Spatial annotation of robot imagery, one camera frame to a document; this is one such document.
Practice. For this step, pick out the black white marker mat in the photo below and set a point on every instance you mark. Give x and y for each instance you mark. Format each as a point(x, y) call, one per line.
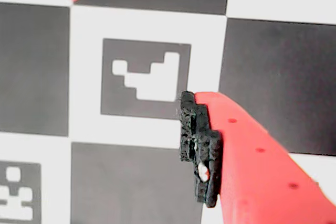
point(144, 24)

